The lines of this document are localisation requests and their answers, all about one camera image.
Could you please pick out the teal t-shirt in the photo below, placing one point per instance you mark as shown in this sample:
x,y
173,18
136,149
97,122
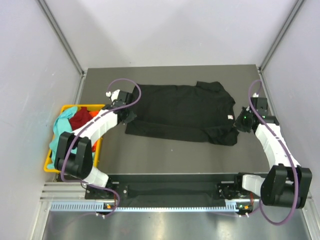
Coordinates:
x,y
60,126

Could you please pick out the orange t-shirt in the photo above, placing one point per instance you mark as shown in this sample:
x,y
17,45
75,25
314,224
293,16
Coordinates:
x,y
93,113

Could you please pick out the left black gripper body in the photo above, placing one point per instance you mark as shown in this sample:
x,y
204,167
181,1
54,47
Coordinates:
x,y
128,110

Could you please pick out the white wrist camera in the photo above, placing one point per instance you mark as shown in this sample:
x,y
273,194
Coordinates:
x,y
113,95
254,100

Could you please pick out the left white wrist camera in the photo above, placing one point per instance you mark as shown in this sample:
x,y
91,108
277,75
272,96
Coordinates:
x,y
113,95

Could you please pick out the left aluminium frame post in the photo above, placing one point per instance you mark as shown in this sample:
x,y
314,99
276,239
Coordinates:
x,y
60,35

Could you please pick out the dark red t-shirt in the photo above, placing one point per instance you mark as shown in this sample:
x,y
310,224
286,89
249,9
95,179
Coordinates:
x,y
80,118

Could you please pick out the slotted grey cable duct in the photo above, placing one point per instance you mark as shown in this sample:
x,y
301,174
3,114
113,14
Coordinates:
x,y
103,207

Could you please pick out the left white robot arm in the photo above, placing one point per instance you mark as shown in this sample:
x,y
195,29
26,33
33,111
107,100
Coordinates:
x,y
74,149

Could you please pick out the aluminium frame post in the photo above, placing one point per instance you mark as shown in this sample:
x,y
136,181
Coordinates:
x,y
298,4
60,35

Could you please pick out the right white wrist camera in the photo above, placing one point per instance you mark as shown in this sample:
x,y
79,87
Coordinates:
x,y
254,100

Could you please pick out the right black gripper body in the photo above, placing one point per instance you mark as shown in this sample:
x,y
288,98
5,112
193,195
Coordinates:
x,y
242,122

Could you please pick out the right aluminium frame post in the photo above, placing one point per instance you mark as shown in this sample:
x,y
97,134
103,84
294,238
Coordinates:
x,y
298,4

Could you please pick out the black t-shirt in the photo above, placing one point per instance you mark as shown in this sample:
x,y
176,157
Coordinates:
x,y
203,113

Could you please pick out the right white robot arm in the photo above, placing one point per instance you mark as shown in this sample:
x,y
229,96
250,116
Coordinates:
x,y
286,180

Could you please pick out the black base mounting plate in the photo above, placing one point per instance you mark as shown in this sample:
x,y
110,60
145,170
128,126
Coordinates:
x,y
176,190

